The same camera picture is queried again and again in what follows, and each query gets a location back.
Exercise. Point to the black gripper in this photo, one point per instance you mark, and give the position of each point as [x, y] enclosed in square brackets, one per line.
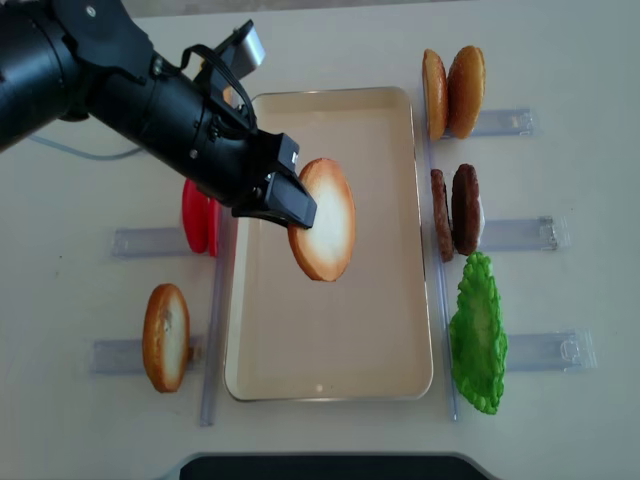
[247, 169]

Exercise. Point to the sliced bread round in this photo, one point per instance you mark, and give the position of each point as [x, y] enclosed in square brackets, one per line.
[324, 251]
[166, 335]

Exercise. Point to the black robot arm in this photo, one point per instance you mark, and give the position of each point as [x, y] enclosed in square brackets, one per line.
[74, 60]

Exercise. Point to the red tomato slice inner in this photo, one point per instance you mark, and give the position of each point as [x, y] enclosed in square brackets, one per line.
[213, 226]

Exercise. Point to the red tomato slice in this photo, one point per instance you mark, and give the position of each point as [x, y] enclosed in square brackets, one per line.
[194, 216]
[213, 226]

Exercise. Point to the red tomato slice outer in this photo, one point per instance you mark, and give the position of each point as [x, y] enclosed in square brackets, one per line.
[194, 216]

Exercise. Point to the brown meat patty inner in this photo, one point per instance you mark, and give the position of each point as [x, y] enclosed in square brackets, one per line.
[441, 215]

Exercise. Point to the dark meat patty outer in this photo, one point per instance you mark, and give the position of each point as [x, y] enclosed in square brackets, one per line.
[466, 211]

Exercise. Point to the green lettuce leaf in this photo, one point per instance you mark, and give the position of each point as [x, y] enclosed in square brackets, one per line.
[478, 339]

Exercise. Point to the cream rectangular tray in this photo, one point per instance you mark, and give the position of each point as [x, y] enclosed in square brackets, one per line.
[365, 335]

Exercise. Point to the golden bun half inner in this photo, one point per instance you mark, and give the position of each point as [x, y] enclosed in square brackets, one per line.
[435, 88]

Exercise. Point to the golden bun half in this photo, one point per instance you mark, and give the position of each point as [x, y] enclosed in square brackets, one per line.
[466, 83]
[435, 88]

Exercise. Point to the golden bun half outer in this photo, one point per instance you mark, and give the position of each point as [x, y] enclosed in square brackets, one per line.
[466, 83]

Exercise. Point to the black base at bottom edge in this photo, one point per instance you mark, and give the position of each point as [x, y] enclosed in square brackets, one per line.
[366, 467]

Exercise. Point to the clear long rail left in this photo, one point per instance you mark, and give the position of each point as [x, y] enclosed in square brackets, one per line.
[216, 333]

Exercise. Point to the clear long rail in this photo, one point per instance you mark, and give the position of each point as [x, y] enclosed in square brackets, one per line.
[441, 293]
[216, 333]

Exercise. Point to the clear holder rail middle left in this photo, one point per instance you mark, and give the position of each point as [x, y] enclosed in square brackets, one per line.
[131, 243]

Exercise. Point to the clear holder rail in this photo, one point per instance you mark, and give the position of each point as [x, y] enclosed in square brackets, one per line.
[543, 233]
[567, 351]
[131, 243]
[506, 122]
[125, 357]

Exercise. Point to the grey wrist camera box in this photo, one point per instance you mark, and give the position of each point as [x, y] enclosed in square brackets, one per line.
[242, 51]

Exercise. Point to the clear long rail right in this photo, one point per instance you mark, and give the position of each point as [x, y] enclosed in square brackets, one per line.
[441, 293]

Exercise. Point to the clear holder rail bottom left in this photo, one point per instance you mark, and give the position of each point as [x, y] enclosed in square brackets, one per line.
[125, 357]

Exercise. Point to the clear holder rail top right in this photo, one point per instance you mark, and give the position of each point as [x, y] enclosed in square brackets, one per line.
[506, 122]

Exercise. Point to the clear holder rail middle right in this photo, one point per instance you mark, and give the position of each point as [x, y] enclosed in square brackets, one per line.
[543, 233]

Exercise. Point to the clear holder rail bottom right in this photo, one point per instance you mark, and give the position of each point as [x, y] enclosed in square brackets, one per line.
[567, 351]

